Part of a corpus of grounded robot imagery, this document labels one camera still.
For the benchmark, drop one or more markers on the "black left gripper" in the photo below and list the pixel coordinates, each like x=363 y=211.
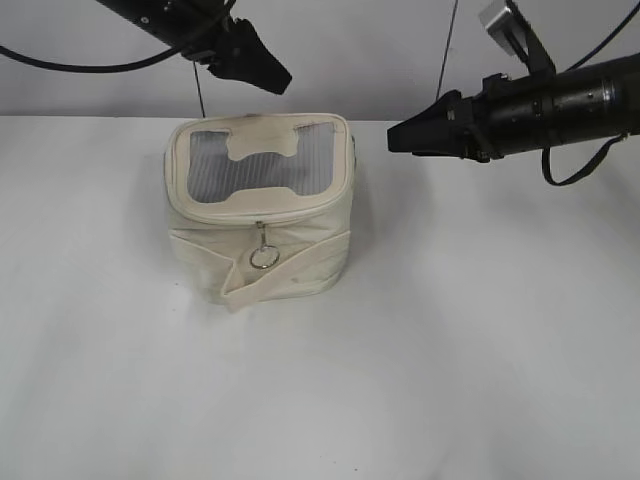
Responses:
x=232 y=50

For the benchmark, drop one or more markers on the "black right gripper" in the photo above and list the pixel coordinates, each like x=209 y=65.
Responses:
x=506 y=117

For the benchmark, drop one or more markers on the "cream fabric zipper bag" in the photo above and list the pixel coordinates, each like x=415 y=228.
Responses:
x=293 y=172

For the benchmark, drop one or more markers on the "silver ring zipper pull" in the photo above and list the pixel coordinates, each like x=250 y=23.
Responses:
x=266 y=255

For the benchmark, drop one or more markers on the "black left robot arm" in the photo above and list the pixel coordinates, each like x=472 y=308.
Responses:
x=166 y=20

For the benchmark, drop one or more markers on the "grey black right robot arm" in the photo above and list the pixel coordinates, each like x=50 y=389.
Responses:
x=593 y=102

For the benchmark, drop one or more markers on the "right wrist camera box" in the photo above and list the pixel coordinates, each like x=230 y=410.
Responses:
x=506 y=25

